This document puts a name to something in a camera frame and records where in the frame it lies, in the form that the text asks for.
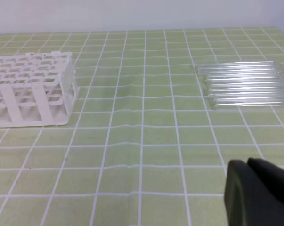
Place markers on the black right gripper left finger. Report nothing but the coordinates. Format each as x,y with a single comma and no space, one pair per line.
247,201

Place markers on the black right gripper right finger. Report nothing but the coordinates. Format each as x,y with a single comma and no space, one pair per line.
271,175

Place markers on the white plastic test tube rack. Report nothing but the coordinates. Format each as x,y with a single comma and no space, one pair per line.
37,89

